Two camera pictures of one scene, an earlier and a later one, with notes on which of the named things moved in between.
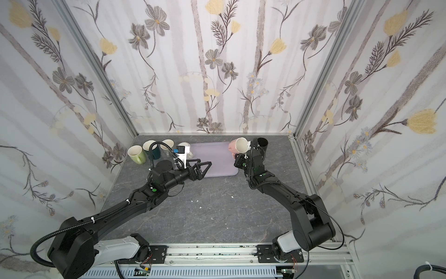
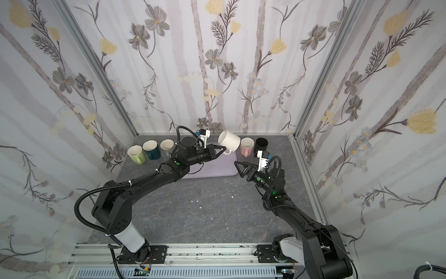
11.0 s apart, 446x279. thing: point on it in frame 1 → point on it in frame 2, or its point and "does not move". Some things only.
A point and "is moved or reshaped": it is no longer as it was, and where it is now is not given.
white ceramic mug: (187, 153) is moved or reshaped
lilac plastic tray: (219, 154) does not move
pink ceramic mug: (238, 145) is moved or reshaped
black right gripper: (254, 155) → (250, 173)
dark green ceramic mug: (155, 149) does not move
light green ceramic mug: (137, 154) does not move
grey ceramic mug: (166, 151) does not move
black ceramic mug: (262, 143) does not move
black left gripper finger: (202, 163) → (214, 150)
